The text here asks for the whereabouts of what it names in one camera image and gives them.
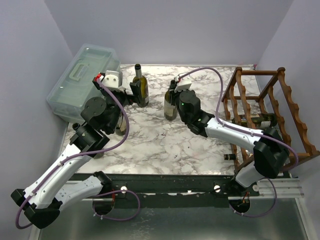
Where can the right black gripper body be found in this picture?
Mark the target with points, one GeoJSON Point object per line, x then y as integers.
{"type": "Point", "coordinates": [172, 88]}

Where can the green bottle white label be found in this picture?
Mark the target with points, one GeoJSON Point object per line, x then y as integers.
{"type": "Point", "coordinates": [170, 109]}

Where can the green wine bottle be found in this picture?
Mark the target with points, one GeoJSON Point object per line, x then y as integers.
{"type": "Point", "coordinates": [260, 120]}
{"type": "Point", "coordinates": [75, 126]}
{"type": "Point", "coordinates": [142, 86]}

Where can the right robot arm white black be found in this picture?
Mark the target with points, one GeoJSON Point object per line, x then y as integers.
{"type": "Point", "coordinates": [266, 146]}

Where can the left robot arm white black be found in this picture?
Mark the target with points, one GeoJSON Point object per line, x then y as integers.
{"type": "Point", "coordinates": [105, 128]}

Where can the dark green bottle middle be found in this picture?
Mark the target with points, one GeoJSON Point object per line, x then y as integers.
{"type": "Point", "coordinates": [121, 126]}

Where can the translucent plastic storage box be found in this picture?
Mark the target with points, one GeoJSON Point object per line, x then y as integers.
{"type": "Point", "coordinates": [69, 95]}

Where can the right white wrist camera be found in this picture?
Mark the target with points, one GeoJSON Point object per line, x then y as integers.
{"type": "Point", "coordinates": [182, 84]}

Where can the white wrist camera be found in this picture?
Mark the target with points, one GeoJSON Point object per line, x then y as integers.
{"type": "Point", "coordinates": [113, 80]}
{"type": "Point", "coordinates": [182, 84]}

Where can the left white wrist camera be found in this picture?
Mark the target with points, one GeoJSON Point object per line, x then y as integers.
{"type": "Point", "coordinates": [113, 80]}

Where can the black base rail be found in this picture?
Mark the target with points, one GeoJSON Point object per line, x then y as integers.
{"type": "Point", "coordinates": [170, 191]}

